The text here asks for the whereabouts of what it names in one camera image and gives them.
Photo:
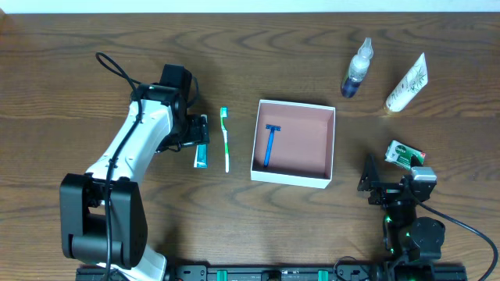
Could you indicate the black mounting rail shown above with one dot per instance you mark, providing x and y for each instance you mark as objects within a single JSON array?
[{"x": 344, "y": 271}]

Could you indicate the pink open cardboard box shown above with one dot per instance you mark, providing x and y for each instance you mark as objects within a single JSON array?
[{"x": 303, "y": 149}]

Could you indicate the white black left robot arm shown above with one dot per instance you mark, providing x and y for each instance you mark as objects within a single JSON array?
[{"x": 102, "y": 215}]

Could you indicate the white bamboo print lotion tube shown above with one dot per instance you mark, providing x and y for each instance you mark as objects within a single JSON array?
[{"x": 409, "y": 86}]

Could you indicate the green white Dettol soap pack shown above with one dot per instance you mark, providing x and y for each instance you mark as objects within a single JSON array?
[{"x": 400, "y": 154}]

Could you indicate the green white toothpaste tube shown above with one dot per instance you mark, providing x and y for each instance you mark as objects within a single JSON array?
[{"x": 201, "y": 157}]

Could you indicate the blue disposable razor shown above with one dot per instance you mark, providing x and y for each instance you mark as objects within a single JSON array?
[{"x": 273, "y": 129}]

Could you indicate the clear pump bottle blue liquid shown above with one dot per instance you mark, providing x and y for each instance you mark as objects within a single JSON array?
[{"x": 357, "y": 69}]

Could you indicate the green white toothbrush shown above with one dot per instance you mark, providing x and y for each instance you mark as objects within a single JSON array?
[{"x": 223, "y": 116}]

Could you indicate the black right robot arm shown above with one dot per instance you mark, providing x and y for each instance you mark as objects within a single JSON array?
[{"x": 414, "y": 242}]

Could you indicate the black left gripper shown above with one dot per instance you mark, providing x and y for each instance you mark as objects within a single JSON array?
[{"x": 199, "y": 130}]

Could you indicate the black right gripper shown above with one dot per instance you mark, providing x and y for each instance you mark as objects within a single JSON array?
[{"x": 385, "y": 187}]

